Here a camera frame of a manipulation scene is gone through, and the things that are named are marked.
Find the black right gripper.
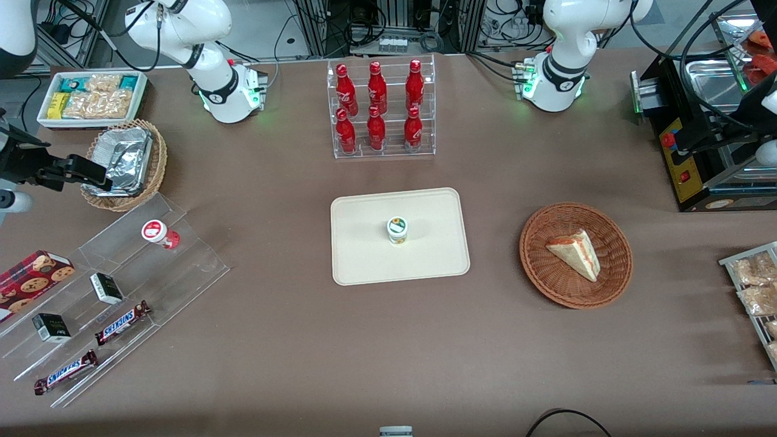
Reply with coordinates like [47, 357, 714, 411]
[0, 140, 114, 192]

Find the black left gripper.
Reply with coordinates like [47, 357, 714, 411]
[674, 73, 777, 152]

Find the green lid yogurt cup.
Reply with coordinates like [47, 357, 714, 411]
[386, 216, 409, 246]

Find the steel tray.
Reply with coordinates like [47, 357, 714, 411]
[685, 58, 748, 115]

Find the beige plastic tray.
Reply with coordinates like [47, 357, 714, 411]
[330, 187, 472, 287]

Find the black machine with yellow label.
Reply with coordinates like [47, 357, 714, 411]
[630, 53, 777, 213]

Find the silver foil package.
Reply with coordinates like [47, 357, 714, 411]
[82, 126, 153, 197]

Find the clear rice cracker bag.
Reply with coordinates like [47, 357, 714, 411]
[87, 73, 123, 93]
[63, 90, 133, 120]

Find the wicker basket with foil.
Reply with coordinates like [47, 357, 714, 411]
[80, 119, 168, 212]

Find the red lid yogurt cup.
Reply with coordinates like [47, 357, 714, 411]
[141, 219, 182, 250]

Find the white snack box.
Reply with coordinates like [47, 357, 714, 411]
[36, 70, 150, 131]

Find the red cookie box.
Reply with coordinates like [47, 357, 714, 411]
[0, 249, 76, 323]

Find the small black box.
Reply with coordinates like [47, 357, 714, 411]
[89, 273, 124, 306]
[32, 313, 72, 344]

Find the clear acrylic stepped display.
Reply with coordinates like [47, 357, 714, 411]
[0, 192, 231, 409]

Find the snickers bar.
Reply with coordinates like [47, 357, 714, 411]
[33, 349, 99, 396]
[94, 300, 152, 347]

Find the triangular sandwich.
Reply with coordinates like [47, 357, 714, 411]
[545, 229, 602, 283]

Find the round brown wicker basket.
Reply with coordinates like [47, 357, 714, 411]
[519, 202, 634, 310]

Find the red cola bottle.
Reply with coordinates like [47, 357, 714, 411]
[403, 106, 424, 153]
[367, 60, 389, 115]
[366, 104, 387, 152]
[335, 107, 358, 155]
[335, 63, 359, 117]
[405, 58, 426, 112]

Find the clear acrylic bottle rack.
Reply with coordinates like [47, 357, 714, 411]
[326, 54, 437, 160]

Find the black floor cable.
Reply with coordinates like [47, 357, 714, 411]
[524, 409, 614, 437]

